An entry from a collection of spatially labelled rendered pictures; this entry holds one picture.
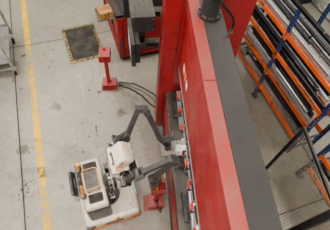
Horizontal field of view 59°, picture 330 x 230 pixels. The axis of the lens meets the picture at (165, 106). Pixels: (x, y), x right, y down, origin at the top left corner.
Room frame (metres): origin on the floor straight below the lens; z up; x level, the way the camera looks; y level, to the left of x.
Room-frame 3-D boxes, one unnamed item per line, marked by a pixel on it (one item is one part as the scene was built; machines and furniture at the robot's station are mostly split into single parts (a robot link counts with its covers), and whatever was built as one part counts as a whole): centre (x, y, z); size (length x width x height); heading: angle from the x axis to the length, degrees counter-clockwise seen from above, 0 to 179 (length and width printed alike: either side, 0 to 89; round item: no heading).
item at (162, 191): (1.08, -0.02, 0.75); 0.20 x 0.16 x 0.18; 11
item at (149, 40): (2.66, 0.21, 1.18); 0.40 x 0.24 x 0.07; 10
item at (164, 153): (1.40, -0.14, 1.00); 0.26 x 0.18 x 0.01; 100
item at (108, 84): (2.89, 0.96, 0.41); 0.25 x 0.20 x 0.83; 100
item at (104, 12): (3.48, 1.06, 1.04); 0.30 x 0.26 x 0.12; 24
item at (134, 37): (2.51, 0.45, 1.42); 0.45 x 0.12 x 0.36; 15
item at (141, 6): (2.58, 0.38, 1.53); 0.51 x 0.25 x 0.85; 15
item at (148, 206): (1.07, 0.01, 0.06); 0.25 x 0.20 x 0.12; 101
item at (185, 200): (0.82, -0.33, 0.89); 0.30 x 0.05 x 0.03; 10
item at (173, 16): (2.42, -0.29, 1.15); 0.85 x 0.25 x 2.30; 100
